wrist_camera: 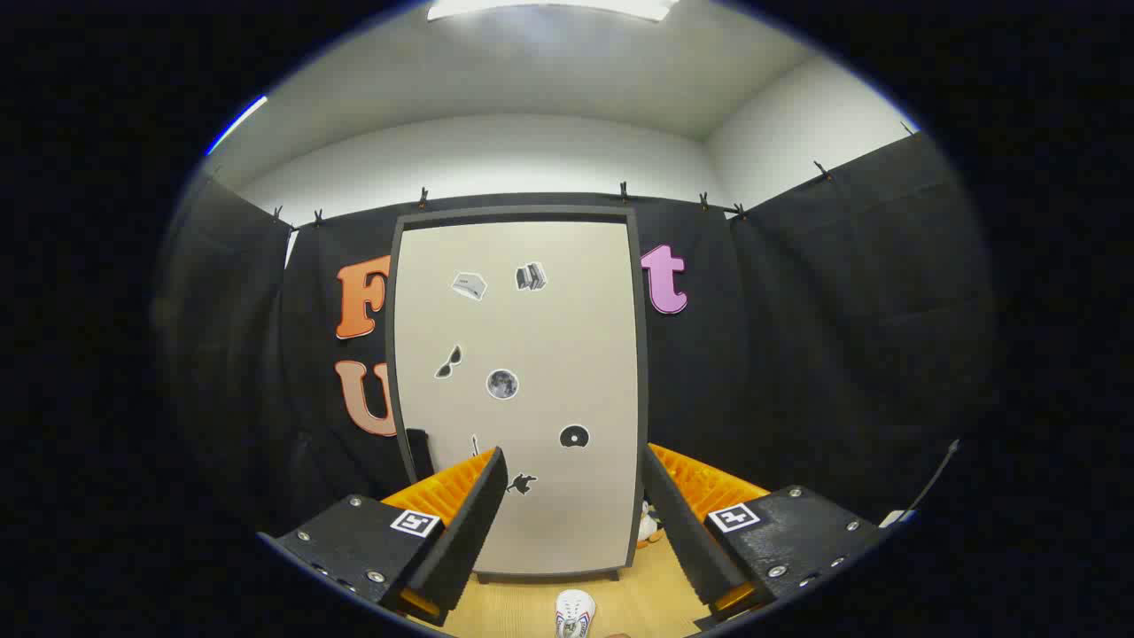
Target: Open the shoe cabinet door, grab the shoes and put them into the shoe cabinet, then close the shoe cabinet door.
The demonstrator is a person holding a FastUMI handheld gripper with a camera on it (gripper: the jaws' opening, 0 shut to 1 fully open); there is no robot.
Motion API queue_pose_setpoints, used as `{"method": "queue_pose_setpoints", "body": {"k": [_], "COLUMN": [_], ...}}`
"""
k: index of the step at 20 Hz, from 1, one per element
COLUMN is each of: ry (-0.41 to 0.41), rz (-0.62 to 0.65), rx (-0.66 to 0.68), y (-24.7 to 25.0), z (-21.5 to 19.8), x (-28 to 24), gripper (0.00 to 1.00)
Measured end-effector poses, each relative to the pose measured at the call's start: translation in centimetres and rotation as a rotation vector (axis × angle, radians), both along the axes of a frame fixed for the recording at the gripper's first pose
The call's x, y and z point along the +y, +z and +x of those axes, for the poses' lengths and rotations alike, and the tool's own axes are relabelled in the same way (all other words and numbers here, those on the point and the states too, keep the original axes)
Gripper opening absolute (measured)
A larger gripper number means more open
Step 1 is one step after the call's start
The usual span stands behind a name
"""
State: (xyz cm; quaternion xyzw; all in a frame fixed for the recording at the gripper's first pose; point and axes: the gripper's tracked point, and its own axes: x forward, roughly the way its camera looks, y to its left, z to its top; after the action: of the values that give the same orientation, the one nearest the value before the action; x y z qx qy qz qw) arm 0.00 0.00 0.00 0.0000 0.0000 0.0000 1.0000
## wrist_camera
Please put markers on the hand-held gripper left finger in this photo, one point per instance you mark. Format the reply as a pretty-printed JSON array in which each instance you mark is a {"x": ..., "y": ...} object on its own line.
[{"x": 474, "y": 523}]

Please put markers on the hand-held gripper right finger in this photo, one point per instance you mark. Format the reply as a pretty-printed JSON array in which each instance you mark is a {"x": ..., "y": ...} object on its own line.
[{"x": 678, "y": 532}]

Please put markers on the white striped canvas shoe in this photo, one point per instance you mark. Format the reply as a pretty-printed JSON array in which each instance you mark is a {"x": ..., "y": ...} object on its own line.
[{"x": 575, "y": 611}]

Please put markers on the beige shoe cabinet door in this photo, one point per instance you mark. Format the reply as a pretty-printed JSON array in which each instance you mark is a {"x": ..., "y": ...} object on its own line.
[{"x": 549, "y": 337}]

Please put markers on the dark grey shoe cabinet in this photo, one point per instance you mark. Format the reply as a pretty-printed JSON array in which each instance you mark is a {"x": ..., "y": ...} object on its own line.
[{"x": 514, "y": 213}]

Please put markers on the small white orange toy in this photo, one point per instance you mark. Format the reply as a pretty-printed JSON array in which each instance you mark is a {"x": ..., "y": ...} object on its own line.
[{"x": 648, "y": 527}]

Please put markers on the black backdrop cloth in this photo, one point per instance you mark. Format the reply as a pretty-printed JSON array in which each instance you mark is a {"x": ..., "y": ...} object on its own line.
[{"x": 797, "y": 354}]

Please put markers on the row of black cloth clips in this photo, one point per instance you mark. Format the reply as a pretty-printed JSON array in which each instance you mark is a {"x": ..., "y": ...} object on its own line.
[{"x": 423, "y": 198}]

